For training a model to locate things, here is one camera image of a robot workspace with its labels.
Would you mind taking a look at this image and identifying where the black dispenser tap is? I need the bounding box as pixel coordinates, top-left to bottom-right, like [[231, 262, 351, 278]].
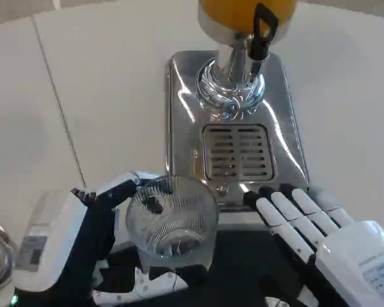
[[247, 2, 280, 61]]

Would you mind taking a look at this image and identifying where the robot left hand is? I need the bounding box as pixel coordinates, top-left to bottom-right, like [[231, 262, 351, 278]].
[[10, 171, 177, 307]]

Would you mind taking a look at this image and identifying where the clear ribbed glass cup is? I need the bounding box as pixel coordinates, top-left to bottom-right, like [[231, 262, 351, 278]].
[[125, 175, 220, 268]]

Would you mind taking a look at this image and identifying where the steel drink dispenser orange tank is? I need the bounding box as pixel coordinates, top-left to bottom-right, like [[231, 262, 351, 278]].
[[165, 0, 310, 212]]

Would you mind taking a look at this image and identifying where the steel drip tray grid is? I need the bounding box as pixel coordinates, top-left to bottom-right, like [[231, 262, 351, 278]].
[[202, 124, 275, 180]]

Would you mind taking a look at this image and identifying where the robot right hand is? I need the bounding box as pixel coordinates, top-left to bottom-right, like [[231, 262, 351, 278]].
[[242, 182, 384, 307]]

